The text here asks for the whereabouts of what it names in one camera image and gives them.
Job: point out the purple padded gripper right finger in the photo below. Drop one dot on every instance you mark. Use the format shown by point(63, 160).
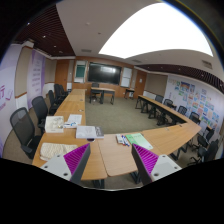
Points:
point(152, 167)

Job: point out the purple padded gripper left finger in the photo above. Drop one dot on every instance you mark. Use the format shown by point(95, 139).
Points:
point(71, 165)

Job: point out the cream folded towel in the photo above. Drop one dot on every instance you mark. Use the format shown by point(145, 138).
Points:
point(49, 150)

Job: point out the green booklet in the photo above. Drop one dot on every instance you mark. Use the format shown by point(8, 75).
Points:
point(138, 139)

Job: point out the white book stack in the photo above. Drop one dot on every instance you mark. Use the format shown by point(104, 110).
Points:
point(86, 132)

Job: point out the blue marker pen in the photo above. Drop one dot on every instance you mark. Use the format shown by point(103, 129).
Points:
point(126, 141)

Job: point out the red marker pen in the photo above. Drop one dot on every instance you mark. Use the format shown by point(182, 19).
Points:
point(123, 140)

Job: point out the white eraser box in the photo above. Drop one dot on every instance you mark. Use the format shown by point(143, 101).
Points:
point(119, 139)

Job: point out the clear plastic bag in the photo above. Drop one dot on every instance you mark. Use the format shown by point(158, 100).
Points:
point(54, 124)

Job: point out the white paper sheets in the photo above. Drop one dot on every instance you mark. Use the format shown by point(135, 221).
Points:
point(74, 119)

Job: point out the right row wooden desk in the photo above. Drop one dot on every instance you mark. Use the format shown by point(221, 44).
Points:
point(159, 111)

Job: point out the black office chair right near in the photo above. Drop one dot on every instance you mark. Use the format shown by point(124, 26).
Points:
point(206, 154)

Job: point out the black office chair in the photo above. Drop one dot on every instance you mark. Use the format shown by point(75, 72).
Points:
point(206, 154)
point(25, 131)
point(41, 111)
point(53, 105)

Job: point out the black office chair nearest left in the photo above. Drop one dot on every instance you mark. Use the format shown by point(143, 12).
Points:
point(25, 131)

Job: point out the black chair behind front desk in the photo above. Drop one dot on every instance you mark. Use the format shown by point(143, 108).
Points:
point(94, 91)

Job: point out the wooden front desk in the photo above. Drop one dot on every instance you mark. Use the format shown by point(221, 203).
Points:
point(104, 91)

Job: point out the white whiteboard right of screen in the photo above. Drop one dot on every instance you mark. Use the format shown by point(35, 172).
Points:
point(126, 77)

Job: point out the whiteboard left of screen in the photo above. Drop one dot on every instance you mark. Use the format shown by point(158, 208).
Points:
point(80, 70)

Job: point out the black wall display screen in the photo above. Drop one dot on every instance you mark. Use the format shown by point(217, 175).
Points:
point(103, 73)

